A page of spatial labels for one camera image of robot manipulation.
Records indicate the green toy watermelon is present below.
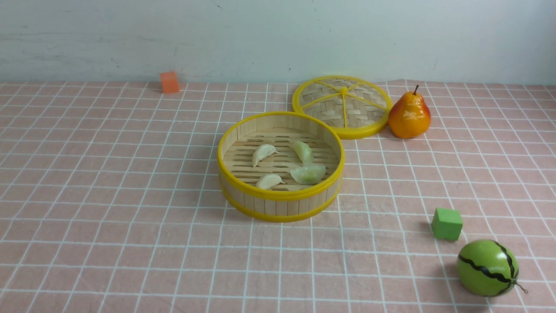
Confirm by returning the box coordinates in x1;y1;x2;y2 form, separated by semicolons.
457;239;529;297

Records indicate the pale green dumpling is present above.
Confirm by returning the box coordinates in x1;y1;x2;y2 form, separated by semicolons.
290;164;326;186
293;141;314;166

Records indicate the yellow woven steamer lid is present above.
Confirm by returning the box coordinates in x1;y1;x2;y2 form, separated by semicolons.
292;75;393;140

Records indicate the yellow bamboo steamer tray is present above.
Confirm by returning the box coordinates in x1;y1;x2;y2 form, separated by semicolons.
217;112;345;223

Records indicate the orange toy pear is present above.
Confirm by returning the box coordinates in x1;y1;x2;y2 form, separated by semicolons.
388;85;431;139

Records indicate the orange foam cube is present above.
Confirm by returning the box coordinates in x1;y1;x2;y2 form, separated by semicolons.
159;71;180;94

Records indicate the white dumpling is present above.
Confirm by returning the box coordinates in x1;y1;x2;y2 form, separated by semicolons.
255;173;284;190
252;144;277;168

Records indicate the green foam cube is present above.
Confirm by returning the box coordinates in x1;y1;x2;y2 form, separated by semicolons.
432;208;463;241

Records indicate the pink checkered tablecloth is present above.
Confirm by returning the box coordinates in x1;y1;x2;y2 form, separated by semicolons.
0;82;556;313

